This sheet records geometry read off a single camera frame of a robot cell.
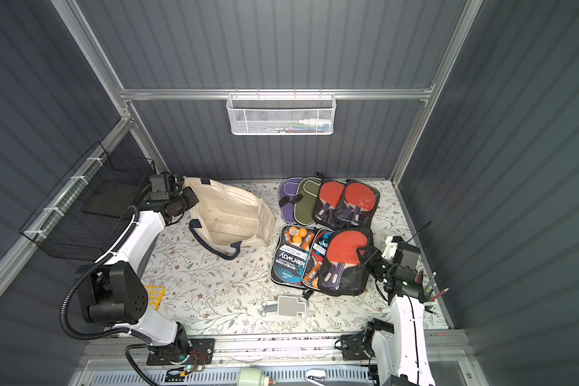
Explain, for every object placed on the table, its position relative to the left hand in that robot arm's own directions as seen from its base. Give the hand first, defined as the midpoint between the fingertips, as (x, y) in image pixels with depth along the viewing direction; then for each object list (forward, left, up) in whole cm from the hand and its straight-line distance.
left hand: (196, 195), depth 87 cm
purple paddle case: (+21, -34, -18) cm, 44 cm away
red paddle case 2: (-26, -52, -11) cm, 59 cm away
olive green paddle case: (+18, -44, -16) cm, 50 cm away
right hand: (-21, -61, -7) cm, 64 cm away
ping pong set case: (-17, -44, -18) cm, 50 cm away
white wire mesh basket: (+45, -30, +6) cm, 55 cm away
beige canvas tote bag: (+5, -5, -22) cm, 23 cm away
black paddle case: (+5, -51, -18) cm, 54 cm away
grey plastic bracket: (-35, -33, -16) cm, 51 cm away
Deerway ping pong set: (-15, -35, -18) cm, 42 cm away
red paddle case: (+8, -65, -17) cm, 68 cm away
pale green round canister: (-54, -25, -13) cm, 60 cm away
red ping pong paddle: (+16, -54, -18) cm, 59 cm away
